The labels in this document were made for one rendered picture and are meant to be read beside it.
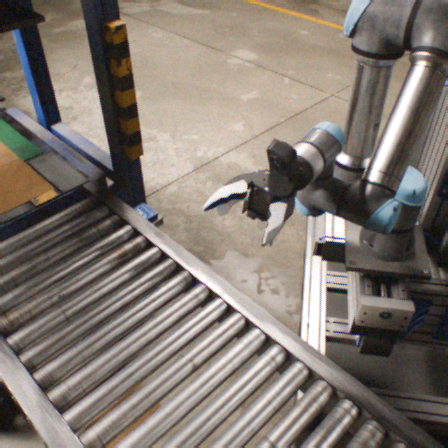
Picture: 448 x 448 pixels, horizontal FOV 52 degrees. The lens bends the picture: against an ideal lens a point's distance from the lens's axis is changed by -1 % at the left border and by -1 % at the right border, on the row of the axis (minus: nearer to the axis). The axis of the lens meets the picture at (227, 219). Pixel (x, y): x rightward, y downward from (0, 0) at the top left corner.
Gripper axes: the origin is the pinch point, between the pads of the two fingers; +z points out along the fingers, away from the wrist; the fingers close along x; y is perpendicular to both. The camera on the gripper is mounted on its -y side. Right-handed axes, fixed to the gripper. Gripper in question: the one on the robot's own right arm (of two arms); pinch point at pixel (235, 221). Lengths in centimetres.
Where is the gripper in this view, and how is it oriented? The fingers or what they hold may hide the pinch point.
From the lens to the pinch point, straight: 72.4
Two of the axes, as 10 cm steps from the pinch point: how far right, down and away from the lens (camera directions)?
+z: -5.8, 5.4, -6.1
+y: -1.1, 6.9, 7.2
